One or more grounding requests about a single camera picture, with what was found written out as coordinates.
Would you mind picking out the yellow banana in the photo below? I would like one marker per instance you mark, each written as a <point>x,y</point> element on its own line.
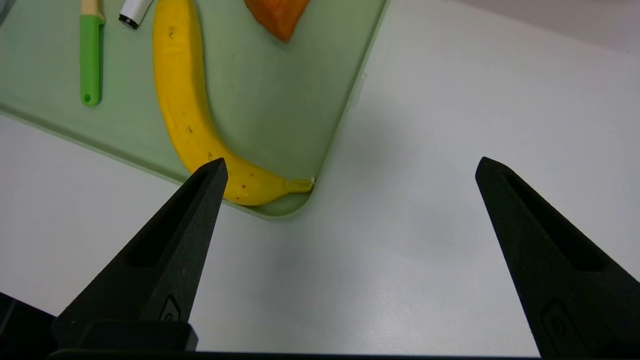
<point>180,90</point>

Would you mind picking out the light green plastic tray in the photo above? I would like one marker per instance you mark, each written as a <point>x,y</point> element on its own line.
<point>270,100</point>

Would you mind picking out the white marker pen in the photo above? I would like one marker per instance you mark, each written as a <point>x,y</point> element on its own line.
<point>134,10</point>

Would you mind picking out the orange fruit tart slice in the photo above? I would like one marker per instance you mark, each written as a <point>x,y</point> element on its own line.
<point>280,15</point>

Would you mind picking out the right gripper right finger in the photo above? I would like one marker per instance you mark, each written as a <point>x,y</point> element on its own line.
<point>565,280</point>

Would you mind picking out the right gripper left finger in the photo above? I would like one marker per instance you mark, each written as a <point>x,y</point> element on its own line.
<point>160,260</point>

